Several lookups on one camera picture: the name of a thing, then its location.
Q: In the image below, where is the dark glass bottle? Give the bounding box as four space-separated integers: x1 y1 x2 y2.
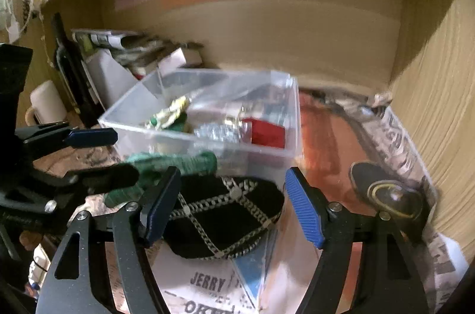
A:
52 12 103 128

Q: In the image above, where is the red object in box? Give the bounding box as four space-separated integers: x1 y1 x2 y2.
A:
244 118 286 149

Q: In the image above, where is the clear plastic storage box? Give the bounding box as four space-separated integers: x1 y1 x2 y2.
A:
99 69 302 187

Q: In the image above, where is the green knitted cloth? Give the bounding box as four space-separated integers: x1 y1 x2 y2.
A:
104 152 217 208

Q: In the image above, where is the black cap with striped trim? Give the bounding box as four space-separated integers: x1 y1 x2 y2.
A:
163 175 284 260

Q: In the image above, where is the floral patterned cloth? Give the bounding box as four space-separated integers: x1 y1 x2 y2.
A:
144 95 190 131

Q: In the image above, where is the small white box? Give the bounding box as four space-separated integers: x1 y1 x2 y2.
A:
158 47 203 74

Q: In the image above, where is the black round gadget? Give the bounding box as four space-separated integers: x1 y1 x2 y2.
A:
349 161 430 242

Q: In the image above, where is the white ceramic mug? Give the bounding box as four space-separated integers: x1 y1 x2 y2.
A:
25 80 68 126

